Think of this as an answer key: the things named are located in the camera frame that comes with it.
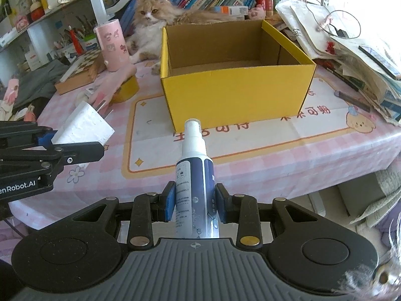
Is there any yellow packing tape roll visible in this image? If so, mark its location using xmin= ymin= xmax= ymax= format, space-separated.
xmin=111 ymin=75 xmax=140 ymax=104

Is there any pink pig plush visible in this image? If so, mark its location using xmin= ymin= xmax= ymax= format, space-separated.
xmin=247 ymin=6 xmax=267 ymax=21

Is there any white jar green lid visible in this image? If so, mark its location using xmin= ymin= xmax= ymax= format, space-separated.
xmin=82 ymin=36 xmax=101 ymax=52

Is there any wooden chessboard box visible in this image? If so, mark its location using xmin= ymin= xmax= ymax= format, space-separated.
xmin=55 ymin=48 xmax=106 ymax=96

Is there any yellow cardboard box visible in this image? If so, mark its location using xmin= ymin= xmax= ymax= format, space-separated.
xmin=160 ymin=19 xmax=317 ymax=134

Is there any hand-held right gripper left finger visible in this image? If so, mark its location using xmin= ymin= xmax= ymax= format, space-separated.
xmin=72 ymin=181 xmax=176 ymax=247

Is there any pink plush toy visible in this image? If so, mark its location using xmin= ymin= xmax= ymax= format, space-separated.
xmin=0 ymin=78 xmax=20 ymax=114

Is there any white and blue spray bottle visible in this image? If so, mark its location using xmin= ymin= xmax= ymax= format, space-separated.
xmin=175 ymin=118 xmax=222 ymax=241

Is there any orange and white carton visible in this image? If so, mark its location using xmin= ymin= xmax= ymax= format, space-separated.
xmin=219 ymin=6 xmax=250 ymax=16

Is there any white carton red label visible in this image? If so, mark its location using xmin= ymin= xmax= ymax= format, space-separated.
xmin=24 ymin=50 xmax=43 ymax=71

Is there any black pen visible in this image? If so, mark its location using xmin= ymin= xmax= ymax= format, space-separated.
xmin=324 ymin=66 xmax=359 ymax=93

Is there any pink sponge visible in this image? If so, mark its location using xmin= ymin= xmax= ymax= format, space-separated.
xmin=89 ymin=66 xmax=137 ymax=104

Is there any red and white doll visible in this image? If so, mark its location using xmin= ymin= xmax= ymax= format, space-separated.
xmin=30 ymin=0 xmax=46 ymax=23

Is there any grey quilted cushion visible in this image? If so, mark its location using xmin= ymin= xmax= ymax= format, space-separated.
xmin=338 ymin=159 xmax=401 ymax=227

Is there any white flat stick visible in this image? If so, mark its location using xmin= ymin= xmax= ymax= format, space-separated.
xmin=59 ymin=57 xmax=94 ymax=82

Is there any pen holder with pens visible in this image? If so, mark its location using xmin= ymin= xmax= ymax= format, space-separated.
xmin=53 ymin=25 xmax=85 ymax=59

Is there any pink checked desktop cloth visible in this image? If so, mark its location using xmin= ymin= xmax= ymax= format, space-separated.
xmin=9 ymin=59 xmax=401 ymax=239

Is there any thin grey cable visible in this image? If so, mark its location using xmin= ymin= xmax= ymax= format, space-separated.
xmin=305 ymin=0 xmax=361 ymax=39

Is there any pink cylindrical humidifier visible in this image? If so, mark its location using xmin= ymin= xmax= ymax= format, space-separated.
xmin=93 ymin=18 xmax=131 ymax=73

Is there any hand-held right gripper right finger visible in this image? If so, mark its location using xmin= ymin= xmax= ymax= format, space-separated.
xmin=216 ymin=183 xmax=320 ymax=247

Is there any white power adapter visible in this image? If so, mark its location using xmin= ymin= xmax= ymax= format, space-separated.
xmin=53 ymin=100 xmax=115 ymax=170

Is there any grey pen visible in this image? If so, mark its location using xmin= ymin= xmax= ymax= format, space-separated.
xmin=334 ymin=90 xmax=372 ymax=112

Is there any fluffy orange and white cat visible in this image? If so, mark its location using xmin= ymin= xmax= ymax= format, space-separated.
xmin=125 ymin=0 xmax=251 ymax=76

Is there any pile of papers and bags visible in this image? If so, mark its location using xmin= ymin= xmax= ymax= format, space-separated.
xmin=275 ymin=0 xmax=401 ymax=126

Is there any grey fluffy trim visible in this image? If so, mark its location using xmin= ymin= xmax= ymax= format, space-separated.
xmin=331 ymin=212 xmax=401 ymax=301

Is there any red tassel charm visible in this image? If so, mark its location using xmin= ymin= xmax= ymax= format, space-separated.
xmin=67 ymin=25 xmax=83 ymax=56

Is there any grey cloth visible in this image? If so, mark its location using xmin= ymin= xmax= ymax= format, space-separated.
xmin=14 ymin=59 xmax=71 ymax=107

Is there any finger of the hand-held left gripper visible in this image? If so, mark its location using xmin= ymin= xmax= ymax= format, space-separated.
xmin=0 ymin=121 xmax=59 ymax=151
xmin=0 ymin=142 xmax=106 ymax=179

